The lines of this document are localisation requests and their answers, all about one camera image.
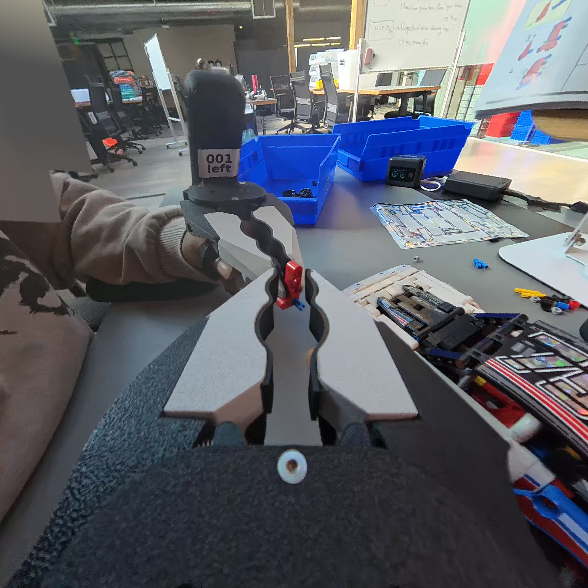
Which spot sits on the stack of colourful clothes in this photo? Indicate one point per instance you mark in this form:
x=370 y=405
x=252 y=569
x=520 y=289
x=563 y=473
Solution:
x=126 y=85

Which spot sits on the black brick gear parts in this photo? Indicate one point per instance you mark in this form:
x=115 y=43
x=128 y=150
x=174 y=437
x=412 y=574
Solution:
x=298 y=193

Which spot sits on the person's torso in beige sweatshirt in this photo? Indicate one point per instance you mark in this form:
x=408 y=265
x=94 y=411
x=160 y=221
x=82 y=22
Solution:
x=36 y=367

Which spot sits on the black toy tyre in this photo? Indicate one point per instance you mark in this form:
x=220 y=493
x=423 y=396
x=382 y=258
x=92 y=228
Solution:
x=585 y=330

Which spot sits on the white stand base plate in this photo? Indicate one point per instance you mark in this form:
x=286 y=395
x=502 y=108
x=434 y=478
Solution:
x=542 y=266

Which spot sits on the instruction booklet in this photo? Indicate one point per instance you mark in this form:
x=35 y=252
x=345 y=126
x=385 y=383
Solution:
x=528 y=55

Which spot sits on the stack of plastic crates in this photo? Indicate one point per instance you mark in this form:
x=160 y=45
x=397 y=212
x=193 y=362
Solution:
x=514 y=128

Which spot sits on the red T-shaped brick beam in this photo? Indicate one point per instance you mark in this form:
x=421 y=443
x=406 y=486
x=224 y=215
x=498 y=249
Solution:
x=291 y=275

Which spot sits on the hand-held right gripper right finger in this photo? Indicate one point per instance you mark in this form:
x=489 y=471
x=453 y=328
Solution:
x=367 y=367

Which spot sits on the stack of white storage boxes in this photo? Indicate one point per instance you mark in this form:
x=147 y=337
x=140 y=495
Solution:
x=330 y=64

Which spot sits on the black power adapter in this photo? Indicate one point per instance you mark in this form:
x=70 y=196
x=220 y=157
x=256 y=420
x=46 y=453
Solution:
x=477 y=186

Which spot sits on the large wall whiteboard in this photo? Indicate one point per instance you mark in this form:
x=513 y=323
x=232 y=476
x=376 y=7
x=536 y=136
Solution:
x=413 y=32

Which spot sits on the grey desk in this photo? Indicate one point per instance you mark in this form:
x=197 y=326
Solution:
x=349 y=243

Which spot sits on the shiny sticker sheet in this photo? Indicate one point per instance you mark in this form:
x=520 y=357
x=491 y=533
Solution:
x=445 y=223

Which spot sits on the blue plastic bin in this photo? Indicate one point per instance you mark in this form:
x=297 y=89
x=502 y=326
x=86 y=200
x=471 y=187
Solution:
x=390 y=147
x=275 y=160

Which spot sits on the black office chair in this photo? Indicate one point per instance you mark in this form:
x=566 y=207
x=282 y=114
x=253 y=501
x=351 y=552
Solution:
x=330 y=92
x=301 y=96
x=103 y=119
x=280 y=92

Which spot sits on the person's left forearm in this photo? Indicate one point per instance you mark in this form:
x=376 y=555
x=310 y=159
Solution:
x=115 y=239

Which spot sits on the pair of yellow brick pins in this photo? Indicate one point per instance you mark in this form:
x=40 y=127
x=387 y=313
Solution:
x=528 y=292

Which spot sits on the person's left hand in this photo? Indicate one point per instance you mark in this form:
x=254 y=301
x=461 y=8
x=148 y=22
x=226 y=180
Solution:
x=190 y=252

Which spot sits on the toy brick race car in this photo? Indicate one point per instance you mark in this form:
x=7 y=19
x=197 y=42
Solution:
x=436 y=312

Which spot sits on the pair of blue brick pins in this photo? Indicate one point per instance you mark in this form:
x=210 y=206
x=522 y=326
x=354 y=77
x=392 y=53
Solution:
x=480 y=264

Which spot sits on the black device with screen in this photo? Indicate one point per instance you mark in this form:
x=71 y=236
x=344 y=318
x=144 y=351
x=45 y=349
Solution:
x=406 y=172

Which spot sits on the wooden table with clutter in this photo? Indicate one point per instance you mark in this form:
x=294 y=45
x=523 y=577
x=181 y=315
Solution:
x=262 y=101

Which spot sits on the rolling whiteboard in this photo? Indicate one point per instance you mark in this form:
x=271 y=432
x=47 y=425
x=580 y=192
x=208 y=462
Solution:
x=156 y=59

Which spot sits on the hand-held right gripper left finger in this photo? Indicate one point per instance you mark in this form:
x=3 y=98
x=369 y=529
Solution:
x=216 y=367

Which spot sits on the cluster of small brick pieces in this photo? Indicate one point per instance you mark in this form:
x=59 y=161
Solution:
x=551 y=303

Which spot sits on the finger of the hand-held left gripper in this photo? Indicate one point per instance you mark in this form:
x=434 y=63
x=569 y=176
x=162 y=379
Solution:
x=285 y=229
x=229 y=229

